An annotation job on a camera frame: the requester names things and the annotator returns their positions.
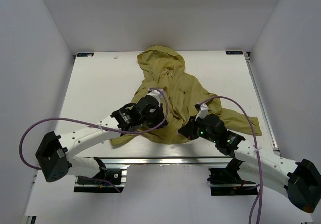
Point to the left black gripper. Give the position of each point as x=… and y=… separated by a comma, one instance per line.
x=160, y=118

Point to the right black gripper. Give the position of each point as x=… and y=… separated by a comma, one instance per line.
x=188, y=130

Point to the olive green hooded jacket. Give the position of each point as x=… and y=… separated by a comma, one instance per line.
x=164, y=68

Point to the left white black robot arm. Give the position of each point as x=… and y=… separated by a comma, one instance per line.
x=57, y=155

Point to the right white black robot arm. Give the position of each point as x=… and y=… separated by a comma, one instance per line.
x=299, y=181

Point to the right blue table label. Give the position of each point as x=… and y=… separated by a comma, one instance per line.
x=234, y=52

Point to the blue table label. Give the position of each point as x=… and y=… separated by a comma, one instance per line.
x=234, y=52
x=85, y=54

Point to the left blue table label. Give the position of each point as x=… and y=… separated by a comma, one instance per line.
x=85, y=54

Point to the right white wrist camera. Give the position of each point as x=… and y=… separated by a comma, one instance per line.
x=202, y=110

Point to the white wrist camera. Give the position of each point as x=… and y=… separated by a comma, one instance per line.
x=157, y=94
x=202, y=110

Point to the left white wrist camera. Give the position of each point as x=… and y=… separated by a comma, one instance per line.
x=157, y=94

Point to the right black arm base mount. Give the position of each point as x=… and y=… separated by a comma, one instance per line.
x=225, y=181

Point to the aluminium front table rail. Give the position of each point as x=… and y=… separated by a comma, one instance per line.
x=200, y=161

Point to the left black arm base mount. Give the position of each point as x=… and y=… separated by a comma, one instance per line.
x=108, y=180

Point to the aluminium right side rail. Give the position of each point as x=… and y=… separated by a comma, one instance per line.
x=261, y=103

